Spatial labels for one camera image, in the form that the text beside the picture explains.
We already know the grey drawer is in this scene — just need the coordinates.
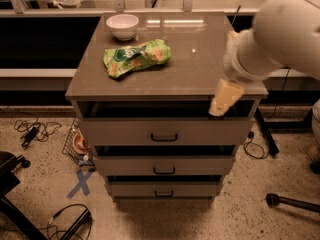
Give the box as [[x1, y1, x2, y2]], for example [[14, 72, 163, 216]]
[[106, 183, 222, 198], [94, 156, 233, 176], [78, 118, 253, 146]]

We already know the blue tape cross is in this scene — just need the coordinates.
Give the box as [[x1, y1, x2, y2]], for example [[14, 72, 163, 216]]
[[67, 168, 95, 199]]

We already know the grey drawer cabinet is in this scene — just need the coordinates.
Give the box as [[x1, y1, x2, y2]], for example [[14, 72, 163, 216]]
[[65, 11, 269, 204]]

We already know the black office chair base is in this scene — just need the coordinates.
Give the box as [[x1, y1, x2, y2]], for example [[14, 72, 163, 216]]
[[0, 150, 48, 240]]

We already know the grey bottom drawer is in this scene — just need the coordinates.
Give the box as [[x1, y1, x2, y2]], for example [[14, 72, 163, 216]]
[[106, 183, 222, 198]]

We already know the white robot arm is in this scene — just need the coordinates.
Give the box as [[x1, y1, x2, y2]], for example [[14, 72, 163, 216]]
[[209, 0, 320, 116]]

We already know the white ceramic bowl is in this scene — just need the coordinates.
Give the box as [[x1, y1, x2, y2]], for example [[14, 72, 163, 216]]
[[106, 14, 139, 41]]

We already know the wire basket with items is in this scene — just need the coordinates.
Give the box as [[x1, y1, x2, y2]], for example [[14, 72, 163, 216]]
[[62, 120, 94, 167]]

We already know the green snack bag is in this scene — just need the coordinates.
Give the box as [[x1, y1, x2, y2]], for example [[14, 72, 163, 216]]
[[103, 39, 171, 79]]

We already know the black bar behind cabinet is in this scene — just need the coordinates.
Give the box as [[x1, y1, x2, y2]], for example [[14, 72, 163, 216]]
[[255, 109, 279, 157]]

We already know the black cable right floor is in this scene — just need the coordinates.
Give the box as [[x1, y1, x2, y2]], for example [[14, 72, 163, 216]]
[[243, 130, 270, 160]]

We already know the grey middle drawer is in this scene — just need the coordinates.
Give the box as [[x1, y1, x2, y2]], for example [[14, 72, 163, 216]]
[[94, 156, 233, 176]]

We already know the black pole on floor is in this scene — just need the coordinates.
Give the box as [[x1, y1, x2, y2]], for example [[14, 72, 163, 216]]
[[265, 193, 320, 213]]

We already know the grey top drawer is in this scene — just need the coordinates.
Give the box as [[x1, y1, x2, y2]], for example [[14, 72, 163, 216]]
[[78, 118, 253, 146]]

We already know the black power adapter cable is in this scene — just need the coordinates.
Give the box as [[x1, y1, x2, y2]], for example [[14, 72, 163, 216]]
[[13, 111, 63, 149]]

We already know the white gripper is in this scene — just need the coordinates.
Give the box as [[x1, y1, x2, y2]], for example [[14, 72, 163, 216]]
[[209, 29, 282, 117]]

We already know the black stand with cable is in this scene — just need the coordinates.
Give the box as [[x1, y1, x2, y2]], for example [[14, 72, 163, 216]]
[[46, 203, 93, 240]]

